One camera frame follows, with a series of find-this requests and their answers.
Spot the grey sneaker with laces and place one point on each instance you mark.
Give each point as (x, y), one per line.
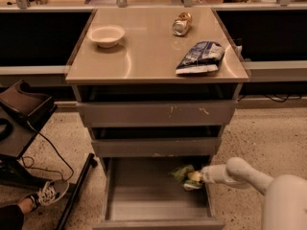
(50, 193)

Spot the black floor bar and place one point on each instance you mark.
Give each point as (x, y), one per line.
(74, 190)

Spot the crushed metal can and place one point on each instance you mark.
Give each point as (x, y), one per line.
(182, 24)

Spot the blue chip bag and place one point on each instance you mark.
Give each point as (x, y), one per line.
(204, 57)

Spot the open bottom drawer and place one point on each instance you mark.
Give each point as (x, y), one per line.
(141, 194)

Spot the person's leg in black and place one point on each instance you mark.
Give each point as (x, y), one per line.
(12, 216)

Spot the top drawer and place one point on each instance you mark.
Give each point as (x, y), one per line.
(156, 114)

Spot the white bowl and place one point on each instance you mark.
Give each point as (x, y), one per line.
(106, 36)

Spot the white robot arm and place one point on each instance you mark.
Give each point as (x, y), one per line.
(285, 197)

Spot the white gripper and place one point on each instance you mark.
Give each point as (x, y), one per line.
(208, 174)

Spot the middle drawer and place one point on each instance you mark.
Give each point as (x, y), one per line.
(156, 141)

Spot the green jalapeno chip bag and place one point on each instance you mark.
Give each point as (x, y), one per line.
(180, 175)

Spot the grey drawer cabinet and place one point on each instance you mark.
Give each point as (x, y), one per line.
(142, 67)

